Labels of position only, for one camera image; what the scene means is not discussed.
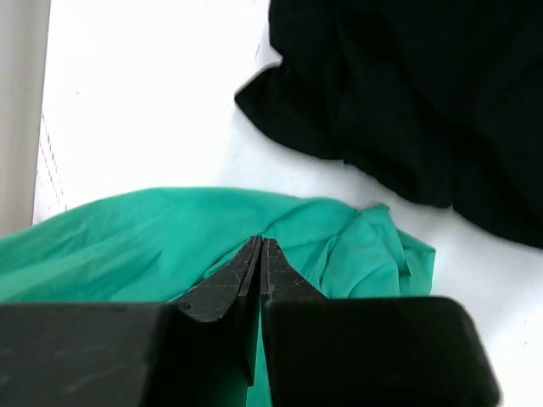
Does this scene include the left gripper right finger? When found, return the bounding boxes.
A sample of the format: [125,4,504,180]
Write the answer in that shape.
[260,238,328,305]

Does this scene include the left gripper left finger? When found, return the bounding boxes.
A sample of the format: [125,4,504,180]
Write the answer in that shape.
[171,236,262,386]

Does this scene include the black t shirt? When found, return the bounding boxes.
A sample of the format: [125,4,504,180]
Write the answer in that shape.
[235,1,542,248]

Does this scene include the green tank top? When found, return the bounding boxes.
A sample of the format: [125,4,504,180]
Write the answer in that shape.
[0,186,437,407]

